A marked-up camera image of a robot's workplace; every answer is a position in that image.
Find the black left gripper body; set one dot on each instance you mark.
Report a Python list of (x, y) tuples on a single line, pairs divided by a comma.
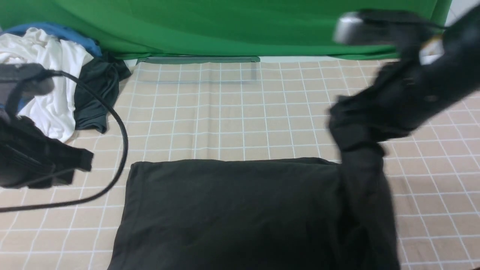
[(30, 159)]

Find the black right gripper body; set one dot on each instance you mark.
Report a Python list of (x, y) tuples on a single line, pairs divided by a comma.
[(401, 99)]

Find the dark gray long-sleeved shirt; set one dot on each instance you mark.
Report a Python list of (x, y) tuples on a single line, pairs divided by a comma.
[(304, 213)]

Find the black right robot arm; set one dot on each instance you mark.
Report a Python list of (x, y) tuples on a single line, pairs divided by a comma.
[(459, 42)]

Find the dark green crumpled shirt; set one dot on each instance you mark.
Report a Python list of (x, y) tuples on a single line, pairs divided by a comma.
[(103, 76)]

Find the blue crumpled shirt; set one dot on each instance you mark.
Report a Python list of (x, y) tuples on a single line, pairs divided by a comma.
[(55, 47)]

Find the beige checkered tablecloth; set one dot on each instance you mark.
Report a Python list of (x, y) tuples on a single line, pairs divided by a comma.
[(251, 111)]

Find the green backdrop cloth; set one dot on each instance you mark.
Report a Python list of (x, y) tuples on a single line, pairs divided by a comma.
[(138, 28)]

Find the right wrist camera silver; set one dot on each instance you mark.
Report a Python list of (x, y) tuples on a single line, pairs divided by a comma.
[(368, 27)]

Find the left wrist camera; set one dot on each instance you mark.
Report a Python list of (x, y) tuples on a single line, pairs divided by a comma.
[(17, 80)]

